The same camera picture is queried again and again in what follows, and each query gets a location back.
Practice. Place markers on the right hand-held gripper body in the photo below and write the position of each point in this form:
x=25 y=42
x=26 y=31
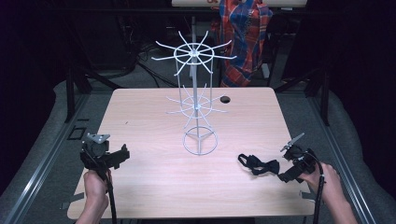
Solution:
x=300 y=158

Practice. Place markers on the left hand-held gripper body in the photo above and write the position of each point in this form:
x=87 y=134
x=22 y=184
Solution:
x=95 y=149

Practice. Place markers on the black bow tie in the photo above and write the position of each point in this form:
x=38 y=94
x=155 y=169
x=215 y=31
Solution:
x=260 y=165

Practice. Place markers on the person's right hand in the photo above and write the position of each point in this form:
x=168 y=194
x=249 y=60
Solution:
x=327 y=183

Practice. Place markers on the person's left hand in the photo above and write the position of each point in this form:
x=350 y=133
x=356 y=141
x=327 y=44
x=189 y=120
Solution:
x=95 y=186

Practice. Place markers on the black metal stand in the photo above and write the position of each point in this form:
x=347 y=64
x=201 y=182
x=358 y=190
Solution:
x=71 y=93
x=323 y=96

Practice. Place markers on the red blue plaid cloth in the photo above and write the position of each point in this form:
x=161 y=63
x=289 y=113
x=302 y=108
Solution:
x=244 y=40

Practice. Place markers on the grey metal pole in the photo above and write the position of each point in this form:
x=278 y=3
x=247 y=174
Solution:
x=193 y=28

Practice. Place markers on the aluminium frame rail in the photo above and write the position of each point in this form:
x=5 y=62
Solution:
x=43 y=161
x=342 y=161

